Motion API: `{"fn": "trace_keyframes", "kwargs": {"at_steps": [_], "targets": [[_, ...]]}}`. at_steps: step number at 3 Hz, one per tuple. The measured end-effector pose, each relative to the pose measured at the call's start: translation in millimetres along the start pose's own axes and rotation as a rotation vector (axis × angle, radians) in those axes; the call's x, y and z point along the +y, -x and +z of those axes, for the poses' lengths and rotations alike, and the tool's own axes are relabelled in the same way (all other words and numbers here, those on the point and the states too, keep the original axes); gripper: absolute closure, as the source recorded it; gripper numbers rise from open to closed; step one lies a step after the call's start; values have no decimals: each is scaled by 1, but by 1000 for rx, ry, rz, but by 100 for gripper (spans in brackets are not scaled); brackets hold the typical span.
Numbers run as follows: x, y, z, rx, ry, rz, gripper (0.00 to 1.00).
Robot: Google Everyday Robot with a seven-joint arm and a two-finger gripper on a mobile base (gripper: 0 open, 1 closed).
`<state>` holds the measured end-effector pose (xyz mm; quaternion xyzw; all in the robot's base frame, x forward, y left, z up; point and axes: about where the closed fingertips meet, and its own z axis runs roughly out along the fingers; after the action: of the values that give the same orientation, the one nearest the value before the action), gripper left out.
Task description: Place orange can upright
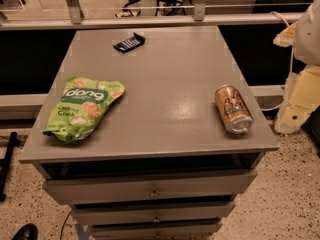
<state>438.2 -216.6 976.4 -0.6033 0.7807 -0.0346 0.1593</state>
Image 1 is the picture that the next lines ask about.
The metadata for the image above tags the bottom grey drawer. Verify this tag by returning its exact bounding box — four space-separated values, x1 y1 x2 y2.
91 219 222 240

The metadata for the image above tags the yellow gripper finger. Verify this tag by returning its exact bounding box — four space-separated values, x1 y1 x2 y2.
273 22 298 48
274 65 320 134

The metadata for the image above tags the white cable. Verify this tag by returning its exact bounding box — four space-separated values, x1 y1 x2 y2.
259 11 296 112

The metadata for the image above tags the black shoe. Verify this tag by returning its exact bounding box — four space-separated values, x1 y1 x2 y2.
11 223 38 240

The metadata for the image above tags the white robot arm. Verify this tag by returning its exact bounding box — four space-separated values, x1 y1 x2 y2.
273 0 320 134

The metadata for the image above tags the orange soda can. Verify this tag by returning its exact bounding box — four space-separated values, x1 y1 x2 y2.
214 85 254 135

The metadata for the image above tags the grey drawer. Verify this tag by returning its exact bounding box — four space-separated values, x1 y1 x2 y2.
91 219 222 240
72 201 235 225
43 169 257 205

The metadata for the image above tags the dark blue snack wrapper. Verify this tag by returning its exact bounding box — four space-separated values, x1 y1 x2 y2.
114 33 145 53

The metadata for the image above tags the top grey drawer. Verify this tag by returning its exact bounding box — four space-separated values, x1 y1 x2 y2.
43 169 257 205

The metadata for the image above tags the black stand leg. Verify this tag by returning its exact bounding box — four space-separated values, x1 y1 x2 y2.
0 132 19 202

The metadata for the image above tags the middle grey drawer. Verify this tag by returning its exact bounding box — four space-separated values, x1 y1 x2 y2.
72 201 235 225

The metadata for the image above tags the grey metal railing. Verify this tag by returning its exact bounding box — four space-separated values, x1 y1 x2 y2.
0 0 314 30

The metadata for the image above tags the green snack bag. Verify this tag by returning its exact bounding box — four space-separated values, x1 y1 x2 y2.
43 76 125 143

